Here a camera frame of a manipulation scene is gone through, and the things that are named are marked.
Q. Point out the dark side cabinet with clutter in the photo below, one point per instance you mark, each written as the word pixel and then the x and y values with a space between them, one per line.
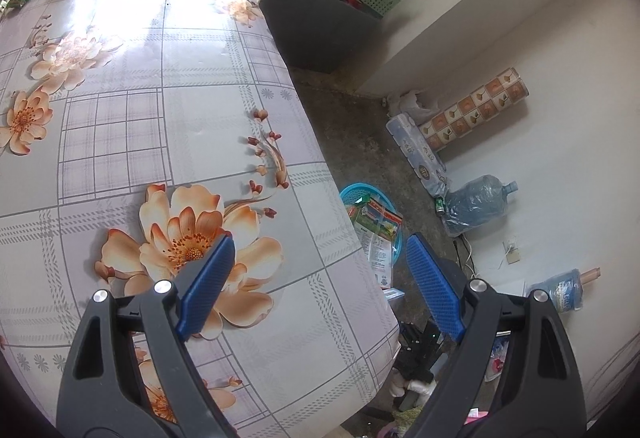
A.
pixel 315 33

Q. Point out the person's right forearm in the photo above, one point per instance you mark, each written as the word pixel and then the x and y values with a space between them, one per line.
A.
pixel 407 418

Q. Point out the small green can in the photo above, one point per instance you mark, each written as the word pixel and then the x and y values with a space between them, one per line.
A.
pixel 439 206

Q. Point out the crumpled white plastic bag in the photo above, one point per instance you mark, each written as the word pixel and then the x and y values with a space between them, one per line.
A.
pixel 412 103

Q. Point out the blue wrapped roll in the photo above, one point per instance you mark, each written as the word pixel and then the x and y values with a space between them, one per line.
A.
pixel 562 290

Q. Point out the toilet paper pack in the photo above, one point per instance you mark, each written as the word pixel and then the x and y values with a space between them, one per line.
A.
pixel 417 153

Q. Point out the person's right hand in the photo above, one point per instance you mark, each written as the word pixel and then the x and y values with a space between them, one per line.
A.
pixel 412 387

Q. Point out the blue plastic basket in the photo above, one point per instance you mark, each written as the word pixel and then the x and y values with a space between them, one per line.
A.
pixel 350 193

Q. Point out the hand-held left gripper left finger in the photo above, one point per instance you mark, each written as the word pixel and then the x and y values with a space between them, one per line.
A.
pixel 210 283

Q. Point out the wall socket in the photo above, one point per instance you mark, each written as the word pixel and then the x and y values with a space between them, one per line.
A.
pixel 512 251

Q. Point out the floral checked tablecloth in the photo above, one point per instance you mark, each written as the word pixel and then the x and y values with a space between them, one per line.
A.
pixel 150 128

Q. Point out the tile pattern roll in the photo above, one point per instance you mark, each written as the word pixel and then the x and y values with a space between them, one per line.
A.
pixel 475 110

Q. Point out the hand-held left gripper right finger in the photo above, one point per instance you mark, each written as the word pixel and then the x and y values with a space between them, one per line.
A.
pixel 435 288

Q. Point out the blue water jug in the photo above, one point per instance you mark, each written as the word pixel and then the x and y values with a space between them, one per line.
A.
pixel 475 205

